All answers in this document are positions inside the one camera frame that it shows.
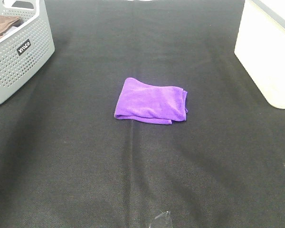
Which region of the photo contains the clear tape piece front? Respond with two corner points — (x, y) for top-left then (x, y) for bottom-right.
(149, 211), (172, 228)

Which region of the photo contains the brown folded cloth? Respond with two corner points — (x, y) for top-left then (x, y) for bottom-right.
(0, 15), (21, 38)

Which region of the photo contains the white plastic bin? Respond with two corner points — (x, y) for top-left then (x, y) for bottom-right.
(234, 0), (285, 109)

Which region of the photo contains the purple microfiber towel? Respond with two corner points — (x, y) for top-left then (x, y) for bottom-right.
(114, 77), (188, 125)

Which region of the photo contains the black table cloth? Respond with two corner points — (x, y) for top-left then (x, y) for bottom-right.
(0, 0), (285, 228)

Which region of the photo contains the grey perforated plastic basket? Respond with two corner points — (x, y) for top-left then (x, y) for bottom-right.
(0, 0), (55, 104)

